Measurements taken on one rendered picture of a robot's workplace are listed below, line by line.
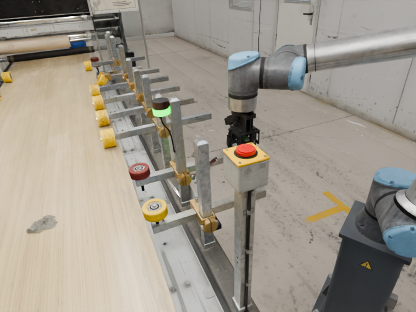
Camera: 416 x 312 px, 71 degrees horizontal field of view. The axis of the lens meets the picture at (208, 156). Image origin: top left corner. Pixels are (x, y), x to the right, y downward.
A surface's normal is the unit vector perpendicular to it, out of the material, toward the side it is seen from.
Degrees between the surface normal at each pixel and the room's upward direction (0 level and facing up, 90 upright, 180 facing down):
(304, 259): 0
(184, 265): 0
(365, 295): 90
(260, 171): 90
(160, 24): 90
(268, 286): 0
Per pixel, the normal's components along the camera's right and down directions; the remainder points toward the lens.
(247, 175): 0.39, 0.46
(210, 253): -0.05, -0.85
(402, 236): -0.27, 0.58
